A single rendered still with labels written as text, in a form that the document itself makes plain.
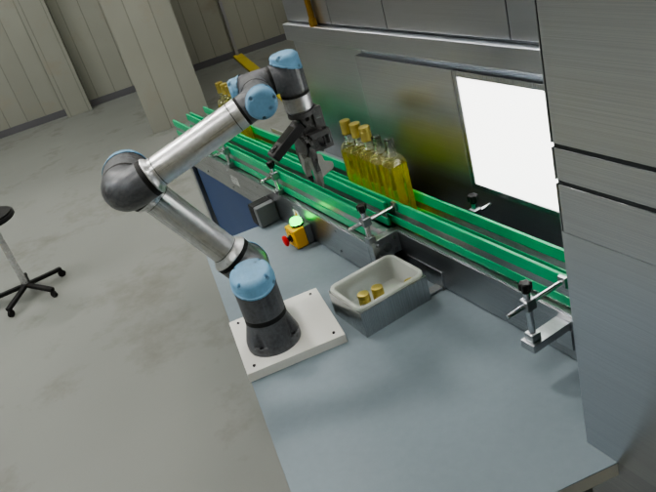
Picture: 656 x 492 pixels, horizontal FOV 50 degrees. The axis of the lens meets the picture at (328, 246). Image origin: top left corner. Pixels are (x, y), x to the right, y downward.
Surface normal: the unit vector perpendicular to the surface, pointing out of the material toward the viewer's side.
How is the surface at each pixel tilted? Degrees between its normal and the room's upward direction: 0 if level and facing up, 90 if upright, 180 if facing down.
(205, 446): 0
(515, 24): 90
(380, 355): 0
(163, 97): 90
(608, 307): 90
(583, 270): 90
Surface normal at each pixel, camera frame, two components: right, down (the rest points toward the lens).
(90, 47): 0.29, 0.40
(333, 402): -0.26, -0.84
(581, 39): -0.83, 0.44
